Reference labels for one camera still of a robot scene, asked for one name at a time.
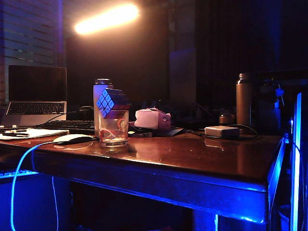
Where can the Rubik's cube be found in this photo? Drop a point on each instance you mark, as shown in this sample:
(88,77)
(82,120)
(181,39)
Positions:
(113,101)

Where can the clear glass cup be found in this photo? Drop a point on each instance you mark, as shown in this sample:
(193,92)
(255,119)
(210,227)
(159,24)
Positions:
(113,132)

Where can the pink and white pouch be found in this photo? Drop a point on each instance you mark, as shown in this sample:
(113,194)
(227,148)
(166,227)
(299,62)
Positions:
(150,119)

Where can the pale grey insulated bottle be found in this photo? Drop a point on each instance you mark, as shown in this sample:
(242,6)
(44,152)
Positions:
(98,90)

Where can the white power adapter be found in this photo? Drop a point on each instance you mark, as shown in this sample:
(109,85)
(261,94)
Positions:
(221,132)

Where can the dark wooden table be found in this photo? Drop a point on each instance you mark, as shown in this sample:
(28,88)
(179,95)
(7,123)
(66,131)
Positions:
(149,185)

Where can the small metal can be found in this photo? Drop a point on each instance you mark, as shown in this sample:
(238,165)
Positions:
(226,119)

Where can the black computer keyboard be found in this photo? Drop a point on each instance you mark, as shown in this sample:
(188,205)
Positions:
(69,125)

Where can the white computer mouse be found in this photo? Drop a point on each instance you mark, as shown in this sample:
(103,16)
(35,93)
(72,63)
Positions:
(72,138)

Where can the brown metal bottle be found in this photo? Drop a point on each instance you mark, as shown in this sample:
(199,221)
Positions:
(243,101)

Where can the white notepad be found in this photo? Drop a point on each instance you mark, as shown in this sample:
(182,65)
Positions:
(45,133)

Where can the dark bottle with blue cap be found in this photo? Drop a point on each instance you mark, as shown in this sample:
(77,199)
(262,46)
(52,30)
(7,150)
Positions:
(268,113)

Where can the silver laptop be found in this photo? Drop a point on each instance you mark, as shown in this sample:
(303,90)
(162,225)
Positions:
(36,84)

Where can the black and silver pen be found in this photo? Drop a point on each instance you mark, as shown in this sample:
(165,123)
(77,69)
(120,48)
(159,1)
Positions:
(14,134)

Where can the window blinds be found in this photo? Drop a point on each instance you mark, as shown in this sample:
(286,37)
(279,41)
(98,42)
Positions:
(29,36)

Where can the monitor with blue-lit edge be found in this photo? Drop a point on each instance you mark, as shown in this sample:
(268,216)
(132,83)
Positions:
(297,156)

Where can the blue-lit keyboard on shelf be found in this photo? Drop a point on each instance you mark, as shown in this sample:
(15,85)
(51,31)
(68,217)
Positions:
(16,173)

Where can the round bin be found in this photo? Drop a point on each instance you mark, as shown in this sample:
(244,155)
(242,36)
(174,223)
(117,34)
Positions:
(284,219)

